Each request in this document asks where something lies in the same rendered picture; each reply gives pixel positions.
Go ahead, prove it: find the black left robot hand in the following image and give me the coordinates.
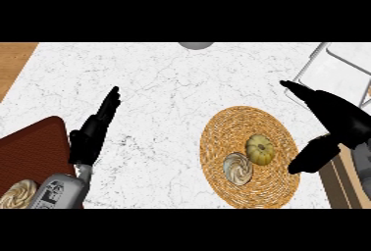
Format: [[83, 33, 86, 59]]
[[67, 85, 121, 167]]

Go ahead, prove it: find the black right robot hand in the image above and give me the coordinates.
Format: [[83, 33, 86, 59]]
[[278, 79, 371, 176]]

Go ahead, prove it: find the dark red rectangular placemat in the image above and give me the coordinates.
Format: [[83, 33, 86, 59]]
[[0, 115, 86, 210]]

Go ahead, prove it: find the yellow-green squash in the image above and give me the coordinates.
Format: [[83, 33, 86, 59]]
[[245, 133, 275, 167]]

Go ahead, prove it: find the round woven wicker placemat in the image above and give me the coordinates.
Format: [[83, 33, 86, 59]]
[[198, 105, 302, 210]]

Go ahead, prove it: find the tan wooden cabinet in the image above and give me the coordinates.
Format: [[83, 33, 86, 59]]
[[318, 143, 371, 210]]

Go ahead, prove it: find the cream swirl cupcake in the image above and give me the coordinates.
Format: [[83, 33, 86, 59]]
[[0, 178, 39, 210], [222, 152, 256, 187]]

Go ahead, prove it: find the brown wooden board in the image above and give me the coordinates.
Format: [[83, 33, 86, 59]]
[[0, 42, 40, 102]]

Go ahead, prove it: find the grey round object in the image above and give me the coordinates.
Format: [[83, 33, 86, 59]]
[[177, 42, 216, 51]]

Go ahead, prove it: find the white wire tiered shelf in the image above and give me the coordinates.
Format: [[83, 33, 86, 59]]
[[282, 42, 371, 114]]

